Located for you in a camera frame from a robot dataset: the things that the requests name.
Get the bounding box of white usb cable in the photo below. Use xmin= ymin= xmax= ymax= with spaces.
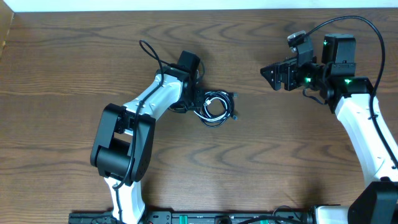
xmin=198 ymin=95 xmax=231 ymax=123

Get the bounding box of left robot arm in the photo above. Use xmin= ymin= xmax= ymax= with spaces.
xmin=90 ymin=51 xmax=204 ymax=223

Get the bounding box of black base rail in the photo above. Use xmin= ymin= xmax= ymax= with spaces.
xmin=68 ymin=211 xmax=315 ymax=224

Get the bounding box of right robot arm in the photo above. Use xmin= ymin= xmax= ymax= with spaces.
xmin=260 ymin=31 xmax=397 ymax=223

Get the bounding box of black usb cable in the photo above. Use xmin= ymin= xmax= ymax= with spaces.
xmin=194 ymin=90 xmax=239 ymax=128

